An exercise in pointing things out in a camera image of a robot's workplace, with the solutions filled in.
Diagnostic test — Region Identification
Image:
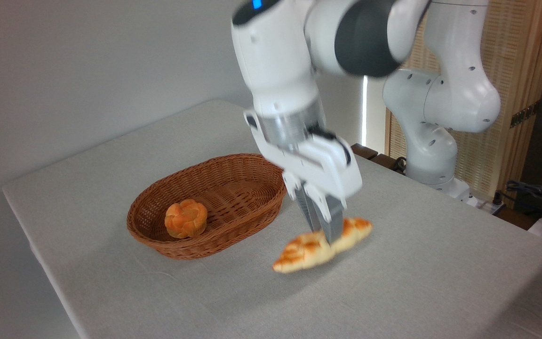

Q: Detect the grey tablecloth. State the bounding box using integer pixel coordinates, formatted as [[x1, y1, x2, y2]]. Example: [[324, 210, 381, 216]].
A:
[[2, 99, 542, 339]]

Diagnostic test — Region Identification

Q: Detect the black cable bundle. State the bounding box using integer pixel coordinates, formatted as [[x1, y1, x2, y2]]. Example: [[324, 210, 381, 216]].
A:
[[493, 179, 542, 218]]

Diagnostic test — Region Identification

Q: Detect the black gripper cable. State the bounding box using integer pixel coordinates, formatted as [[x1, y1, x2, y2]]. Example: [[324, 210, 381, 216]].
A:
[[310, 128, 352, 166]]

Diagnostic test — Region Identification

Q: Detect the dark wooden furniture piece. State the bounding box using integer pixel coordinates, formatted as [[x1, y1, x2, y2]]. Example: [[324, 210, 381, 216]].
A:
[[350, 143, 407, 176]]

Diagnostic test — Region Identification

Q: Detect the round orange knotted bread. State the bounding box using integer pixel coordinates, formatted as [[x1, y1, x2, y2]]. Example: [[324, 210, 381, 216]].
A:
[[164, 199, 208, 239]]

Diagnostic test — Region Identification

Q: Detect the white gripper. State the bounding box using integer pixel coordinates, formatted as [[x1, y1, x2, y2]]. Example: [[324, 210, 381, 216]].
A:
[[244, 110, 364, 246]]

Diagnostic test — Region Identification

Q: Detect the dark metal screen hinge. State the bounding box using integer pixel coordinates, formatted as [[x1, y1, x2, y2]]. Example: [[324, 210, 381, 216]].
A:
[[510, 101, 541, 129]]

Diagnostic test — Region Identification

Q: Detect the brown oval wicker basket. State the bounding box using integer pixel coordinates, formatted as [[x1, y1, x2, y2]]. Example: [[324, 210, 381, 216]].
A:
[[127, 153, 287, 260]]

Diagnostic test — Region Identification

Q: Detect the long braided bread loaf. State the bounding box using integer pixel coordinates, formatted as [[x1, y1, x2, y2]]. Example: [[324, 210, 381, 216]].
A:
[[272, 217, 374, 274]]

